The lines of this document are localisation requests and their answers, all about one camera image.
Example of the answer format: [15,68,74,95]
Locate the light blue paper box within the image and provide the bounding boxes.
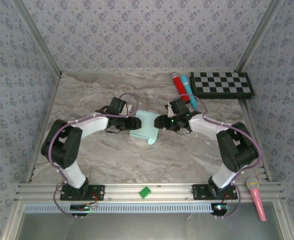
[129,109,160,146]

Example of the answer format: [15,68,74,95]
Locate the black and white checkerboard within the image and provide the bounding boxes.
[189,71,255,100]

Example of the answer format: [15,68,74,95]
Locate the green block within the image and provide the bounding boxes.
[138,186,152,200]

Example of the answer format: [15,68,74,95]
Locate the pink toy microphone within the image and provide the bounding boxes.
[246,177,268,222]

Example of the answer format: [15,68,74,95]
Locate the aluminium mounting rail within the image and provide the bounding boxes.
[14,182,286,202]

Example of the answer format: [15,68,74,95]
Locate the aluminium side rail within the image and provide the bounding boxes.
[25,72,62,183]
[238,99,273,182]

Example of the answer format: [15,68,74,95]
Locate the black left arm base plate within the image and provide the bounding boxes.
[59,184,105,201]

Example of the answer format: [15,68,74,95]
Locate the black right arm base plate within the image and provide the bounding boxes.
[192,184,238,201]

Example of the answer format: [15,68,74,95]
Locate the thin red wire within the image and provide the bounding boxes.
[89,192,99,208]
[223,193,238,208]

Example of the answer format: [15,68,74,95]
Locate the slotted grey cable duct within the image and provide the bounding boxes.
[23,202,212,214]

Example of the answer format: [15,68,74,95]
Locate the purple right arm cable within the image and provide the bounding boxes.
[171,93,264,219]

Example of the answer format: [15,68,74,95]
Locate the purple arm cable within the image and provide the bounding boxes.
[171,93,264,219]
[49,92,139,219]

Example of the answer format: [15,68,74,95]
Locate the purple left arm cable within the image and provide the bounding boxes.
[49,92,139,219]

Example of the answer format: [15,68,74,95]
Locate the aluminium frame post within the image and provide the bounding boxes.
[236,0,285,73]
[11,0,63,76]

